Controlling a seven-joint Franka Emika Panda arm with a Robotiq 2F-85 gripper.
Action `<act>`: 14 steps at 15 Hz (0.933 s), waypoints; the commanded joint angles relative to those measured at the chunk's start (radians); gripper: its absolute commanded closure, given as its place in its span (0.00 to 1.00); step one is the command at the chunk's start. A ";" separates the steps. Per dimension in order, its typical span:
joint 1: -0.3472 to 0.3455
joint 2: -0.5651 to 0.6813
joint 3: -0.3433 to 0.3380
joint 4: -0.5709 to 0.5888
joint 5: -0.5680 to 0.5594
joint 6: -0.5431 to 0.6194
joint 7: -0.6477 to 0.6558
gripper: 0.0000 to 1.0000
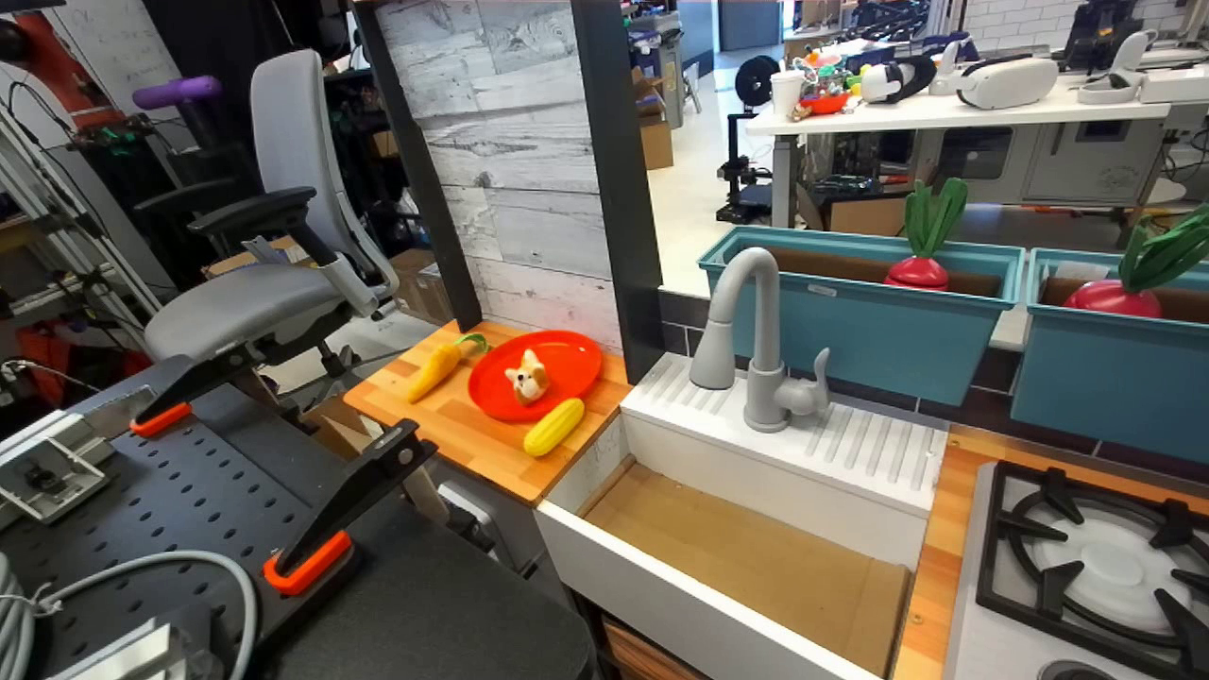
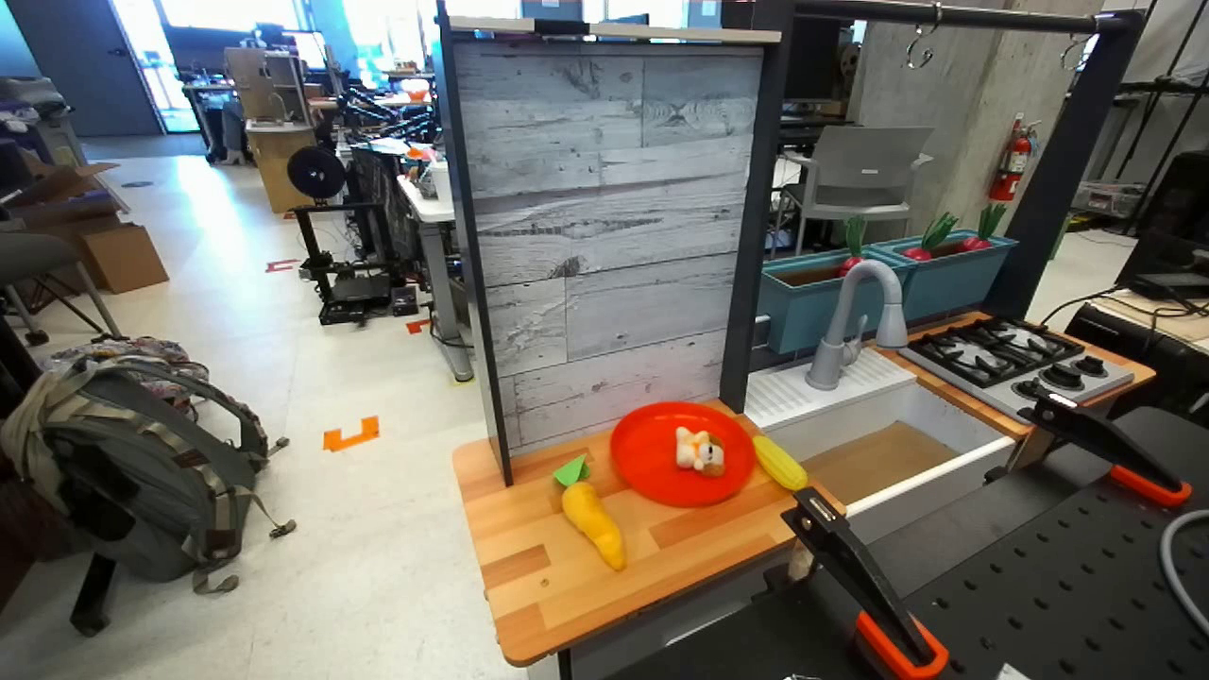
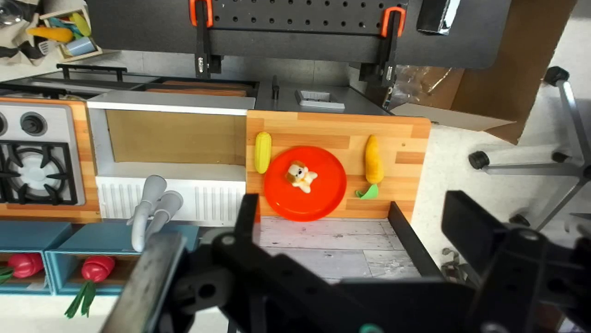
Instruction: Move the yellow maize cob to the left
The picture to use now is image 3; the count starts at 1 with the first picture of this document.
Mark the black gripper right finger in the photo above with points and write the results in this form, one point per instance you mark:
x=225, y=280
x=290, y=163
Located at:
x=473, y=237

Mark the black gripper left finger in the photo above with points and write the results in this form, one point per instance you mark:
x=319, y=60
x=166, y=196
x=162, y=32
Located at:
x=246, y=219

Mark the yellow toy corn cob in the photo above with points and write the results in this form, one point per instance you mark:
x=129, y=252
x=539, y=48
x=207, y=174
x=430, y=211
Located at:
x=262, y=152

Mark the white toy garlic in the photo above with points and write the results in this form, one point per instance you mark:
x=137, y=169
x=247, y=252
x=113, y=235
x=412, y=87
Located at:
x=301, y=178

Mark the red plastic plate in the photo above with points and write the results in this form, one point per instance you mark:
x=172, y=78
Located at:
x=319, y=196

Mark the grey toy faucet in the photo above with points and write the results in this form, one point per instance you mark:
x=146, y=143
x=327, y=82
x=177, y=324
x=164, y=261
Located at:
x=150, y=206

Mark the wooden butcher block counter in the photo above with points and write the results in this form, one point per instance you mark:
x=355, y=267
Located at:
x=406, y=154

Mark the white toy sink basin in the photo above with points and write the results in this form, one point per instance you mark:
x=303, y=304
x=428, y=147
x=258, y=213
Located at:
x=172, y=139

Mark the yellow plush carrot green leaf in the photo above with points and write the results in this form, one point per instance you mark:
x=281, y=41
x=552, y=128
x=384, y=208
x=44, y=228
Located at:
x=373, y=161

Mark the blue planter bin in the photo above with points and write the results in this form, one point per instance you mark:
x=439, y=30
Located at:
x=116, y=237
x=24, y=233

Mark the grey office chair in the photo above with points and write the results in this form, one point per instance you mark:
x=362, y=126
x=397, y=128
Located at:
x=572, y=122

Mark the red toy radish green leaves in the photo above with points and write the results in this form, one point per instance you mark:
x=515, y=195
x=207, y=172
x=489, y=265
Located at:
x=24, y=265
x=96, y=269

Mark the black metal rack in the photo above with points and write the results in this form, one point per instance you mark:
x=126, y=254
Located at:
x=153, y=84

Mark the clear plastic bag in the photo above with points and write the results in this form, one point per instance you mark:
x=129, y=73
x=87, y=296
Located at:
x=417, y=80

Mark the wooden stove counter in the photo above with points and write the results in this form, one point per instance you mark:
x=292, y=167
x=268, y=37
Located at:
x=89, y=159

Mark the large brown cardboard sheet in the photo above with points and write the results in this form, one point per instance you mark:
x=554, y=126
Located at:
x=517, y=67

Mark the black pegboard table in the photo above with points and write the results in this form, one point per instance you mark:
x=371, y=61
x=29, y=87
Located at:
x=295, y=34

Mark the grey toy stovetop black grate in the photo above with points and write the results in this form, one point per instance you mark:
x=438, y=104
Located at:
x=37, y=172

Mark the cardboard box of toys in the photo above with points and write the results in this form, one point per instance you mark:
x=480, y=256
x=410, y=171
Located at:
x=55, y=34

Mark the grey backsplash panel black frame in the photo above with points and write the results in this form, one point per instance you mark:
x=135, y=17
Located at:
x=332, y=246

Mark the shiny metal bracket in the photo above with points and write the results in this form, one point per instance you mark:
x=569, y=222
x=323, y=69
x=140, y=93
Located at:
x=438, y=15

